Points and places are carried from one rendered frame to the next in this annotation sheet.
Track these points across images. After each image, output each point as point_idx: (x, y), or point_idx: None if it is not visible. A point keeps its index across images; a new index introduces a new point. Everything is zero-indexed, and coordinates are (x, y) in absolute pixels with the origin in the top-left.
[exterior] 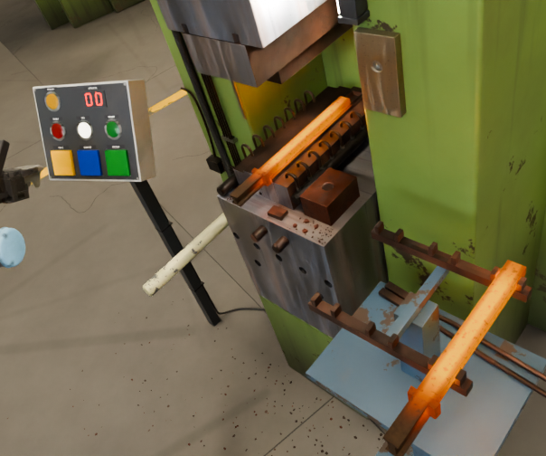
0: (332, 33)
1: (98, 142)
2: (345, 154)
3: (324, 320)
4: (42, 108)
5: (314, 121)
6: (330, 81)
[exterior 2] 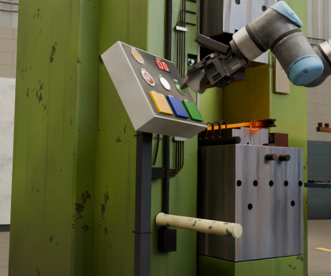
0: None
1: (175, 94)
2: None
3: (290, 235)
4: (131, 58)
5: None
6: None
